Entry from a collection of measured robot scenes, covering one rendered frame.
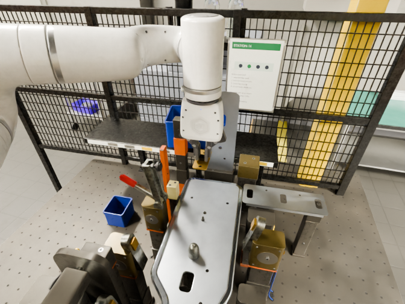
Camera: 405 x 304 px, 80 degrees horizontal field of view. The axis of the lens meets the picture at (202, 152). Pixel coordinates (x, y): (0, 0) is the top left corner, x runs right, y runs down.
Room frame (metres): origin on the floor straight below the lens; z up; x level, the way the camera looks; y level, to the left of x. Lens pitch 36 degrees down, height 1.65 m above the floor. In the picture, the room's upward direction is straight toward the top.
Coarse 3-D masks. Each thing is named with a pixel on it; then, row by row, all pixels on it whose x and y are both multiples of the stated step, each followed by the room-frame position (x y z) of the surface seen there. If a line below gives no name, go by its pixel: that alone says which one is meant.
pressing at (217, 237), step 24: (192, 192) 0.64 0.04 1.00; (216, 192) 0.64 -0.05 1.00; (240, 192) 0.64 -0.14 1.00; (192, 216) 0.53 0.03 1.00; (216, 216) 0.53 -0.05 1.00; (168, 240) 0.44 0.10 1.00; (192, 240) 0.44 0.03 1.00; (216, 240) 0.44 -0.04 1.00; (168, 264) 0.36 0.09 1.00; (192, 264) 0.36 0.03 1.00; (216, 264) 0.36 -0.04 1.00; (168, 288) 0.30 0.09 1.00; (192, 288) 0.30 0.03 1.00; (216, 288) 0.30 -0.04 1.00
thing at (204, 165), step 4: (200, 156) 0.52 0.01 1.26; (196, 160) 0.51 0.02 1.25; (200, 160) 0.51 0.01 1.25; (208, 160) 0.51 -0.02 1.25; (196, 164) 0.49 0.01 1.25; (200, 164) 0.49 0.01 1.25; (204, 164) 0.49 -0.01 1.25; (208, 164) 0.49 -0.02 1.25; (196, 168) 0.48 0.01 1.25; (200, 168) 0.48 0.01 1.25; (204, 168) 0.48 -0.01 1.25
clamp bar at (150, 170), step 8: (152, 160) 0.56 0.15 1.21; (144, 168) 0.53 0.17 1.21; (152, 168) 0.54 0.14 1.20; (160, 168) 0.53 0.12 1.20; (152, 176) 0.53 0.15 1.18; (152, 184) 0.53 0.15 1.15; (160, 184) 0.55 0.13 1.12; (152, 192) 0.53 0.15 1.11; (160, 192) 0.55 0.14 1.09; (160, 200) 0.52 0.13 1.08
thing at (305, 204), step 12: (264, 192) 0.64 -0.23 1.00; (276, 192) 0.64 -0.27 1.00; (288, 192) 0.64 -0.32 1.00; (300, 192) 0.64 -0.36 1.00; (252, 204) 0.58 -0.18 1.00; (264, 204) 0.58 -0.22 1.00; (276, 204) 0.58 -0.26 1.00; (288, 204) 0.58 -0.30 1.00; (300, 204) 0.58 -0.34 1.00; (312, 204) 0.58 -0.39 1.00; (324, 204) 0.58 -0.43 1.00
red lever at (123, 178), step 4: (120, 176) 0.56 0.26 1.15; (124, 176) 0.56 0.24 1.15; (124, 180) 0.56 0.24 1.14; (128, 180) 0.56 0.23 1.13; (132, 180) 0.56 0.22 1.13; (128, 184) 0.55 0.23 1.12; (132, 184) 0.55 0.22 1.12; (136, 184) 0.56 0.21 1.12; (136, 188) 0.55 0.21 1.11; (140, 188) 0.55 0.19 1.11; (144, 188) 0.55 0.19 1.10; (144, 192) 0.55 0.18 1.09; (148, 192) 0.55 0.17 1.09; (148, 196) 0.54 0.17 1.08; (152, 196) 0.54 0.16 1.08
